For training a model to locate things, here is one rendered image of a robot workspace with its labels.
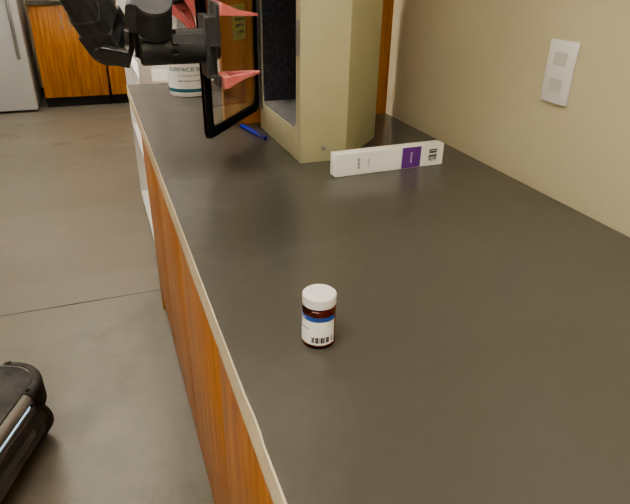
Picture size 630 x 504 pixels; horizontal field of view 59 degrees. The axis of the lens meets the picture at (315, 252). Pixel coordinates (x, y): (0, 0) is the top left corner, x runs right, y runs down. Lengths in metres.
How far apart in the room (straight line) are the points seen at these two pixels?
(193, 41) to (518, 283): 0.65
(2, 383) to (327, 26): 1.34
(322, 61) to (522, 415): 0.84
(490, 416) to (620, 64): 0.70
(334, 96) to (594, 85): 0.50
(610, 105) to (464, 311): 0.52
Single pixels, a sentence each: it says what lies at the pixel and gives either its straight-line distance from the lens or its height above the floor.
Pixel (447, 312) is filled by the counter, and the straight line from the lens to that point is 0.75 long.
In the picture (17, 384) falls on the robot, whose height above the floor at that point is 0.24.
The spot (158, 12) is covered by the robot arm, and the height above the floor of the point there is 1.26.
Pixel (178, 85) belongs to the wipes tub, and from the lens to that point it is 1.93.
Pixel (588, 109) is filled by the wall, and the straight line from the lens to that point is 1.16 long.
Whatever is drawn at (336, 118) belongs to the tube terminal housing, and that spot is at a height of 1.03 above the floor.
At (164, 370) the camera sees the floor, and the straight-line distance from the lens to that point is 2.17.
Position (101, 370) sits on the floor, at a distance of 2.23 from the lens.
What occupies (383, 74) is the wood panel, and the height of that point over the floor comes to 1.05.
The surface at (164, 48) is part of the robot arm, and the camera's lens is 1.02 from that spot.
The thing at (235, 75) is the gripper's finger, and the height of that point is 1.16.
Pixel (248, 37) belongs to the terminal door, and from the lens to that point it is 1.44.
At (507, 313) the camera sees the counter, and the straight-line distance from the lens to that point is 0.77.
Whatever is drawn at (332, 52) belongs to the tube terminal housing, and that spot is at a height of 1.17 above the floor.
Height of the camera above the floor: 1.34
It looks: 27 degrees down
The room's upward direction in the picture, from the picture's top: 1 degrees clockwise
